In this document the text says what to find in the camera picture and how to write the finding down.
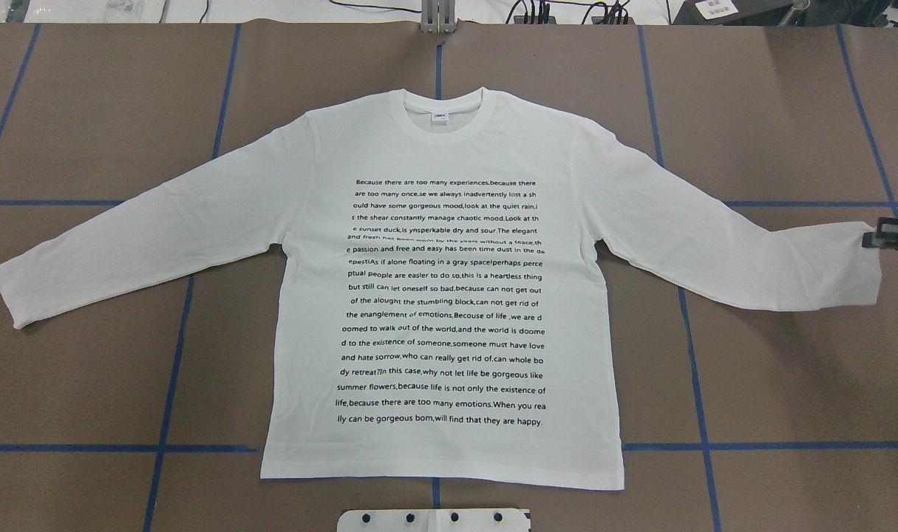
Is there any aluminium frame post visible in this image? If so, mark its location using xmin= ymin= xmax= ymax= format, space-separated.
xmin=421 ymin=0 xmax=457 ymax=33

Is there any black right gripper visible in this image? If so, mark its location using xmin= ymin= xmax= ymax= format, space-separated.
xmin=862 ymin=218 xmax=898 ymax=251

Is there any white long-sleeve printed shirt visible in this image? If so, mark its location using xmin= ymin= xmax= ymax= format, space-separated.
xmin=0 ymin=89 xmax=881 ymax=491

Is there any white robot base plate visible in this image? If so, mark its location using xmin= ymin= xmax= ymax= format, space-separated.
xmin=337 ymin=508 xmax=532 ymax=531

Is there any usb hub with orange ports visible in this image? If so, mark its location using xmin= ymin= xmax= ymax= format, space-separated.
xmin=581 ymin=1 xmax=635 ymax=26

